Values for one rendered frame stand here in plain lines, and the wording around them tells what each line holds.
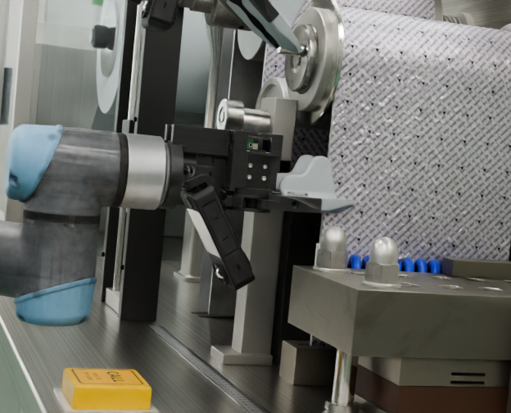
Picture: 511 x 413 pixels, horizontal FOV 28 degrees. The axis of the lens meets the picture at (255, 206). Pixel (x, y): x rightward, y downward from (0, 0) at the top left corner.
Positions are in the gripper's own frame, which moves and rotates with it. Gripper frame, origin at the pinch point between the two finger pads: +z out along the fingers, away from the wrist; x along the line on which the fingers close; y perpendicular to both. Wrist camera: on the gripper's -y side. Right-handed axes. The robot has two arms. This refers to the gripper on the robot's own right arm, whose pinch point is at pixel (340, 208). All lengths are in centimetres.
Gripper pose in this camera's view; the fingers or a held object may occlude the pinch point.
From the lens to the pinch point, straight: 111.4
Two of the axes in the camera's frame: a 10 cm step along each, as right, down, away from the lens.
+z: 9.4, 0.7, 3.3
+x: -3.2, -0.8, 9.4
